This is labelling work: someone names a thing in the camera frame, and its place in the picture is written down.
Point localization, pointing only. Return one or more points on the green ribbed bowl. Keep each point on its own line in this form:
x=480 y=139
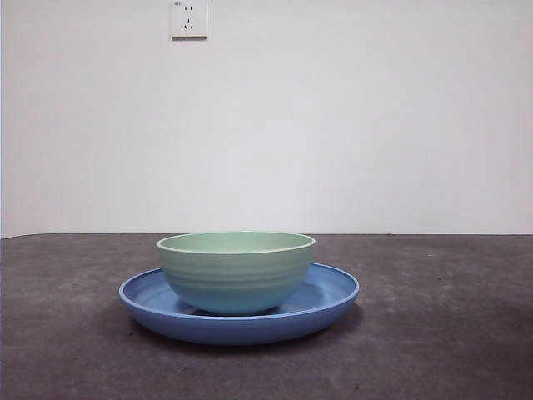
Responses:
x=233 y=275

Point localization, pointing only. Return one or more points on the blue round plate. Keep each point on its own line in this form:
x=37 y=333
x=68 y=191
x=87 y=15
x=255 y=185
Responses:
x=233 y=331

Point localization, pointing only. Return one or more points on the white wall socket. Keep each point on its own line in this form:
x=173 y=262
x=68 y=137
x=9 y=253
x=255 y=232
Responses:
x=188 y=21

